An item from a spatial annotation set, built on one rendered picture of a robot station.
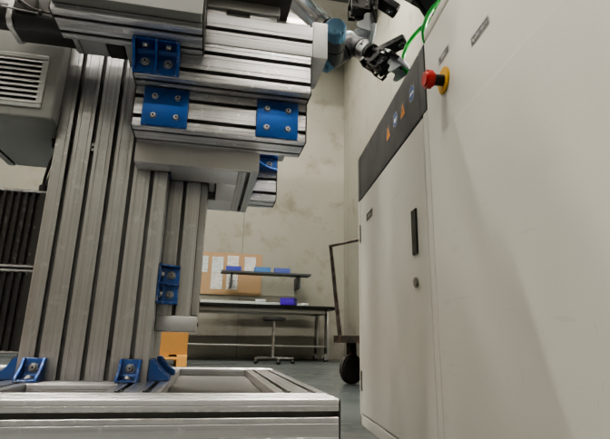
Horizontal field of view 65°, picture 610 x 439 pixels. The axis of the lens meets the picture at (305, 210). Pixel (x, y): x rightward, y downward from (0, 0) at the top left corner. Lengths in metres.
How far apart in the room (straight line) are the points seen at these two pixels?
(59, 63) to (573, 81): 1.01
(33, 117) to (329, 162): 9.03
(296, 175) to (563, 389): 9.26
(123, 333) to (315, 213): 8.62
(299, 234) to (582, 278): 8.93
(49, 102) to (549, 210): 0.99
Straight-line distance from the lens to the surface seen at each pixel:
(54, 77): 1.22
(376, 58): 1.74
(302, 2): 1.78
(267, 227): 9.35
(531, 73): 0.69
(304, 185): 9.71
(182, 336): 5.26
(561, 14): 0.66
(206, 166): 1.08
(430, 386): 0.99
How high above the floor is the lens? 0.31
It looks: 15 degrees up
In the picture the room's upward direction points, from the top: 1 degrees clockwise
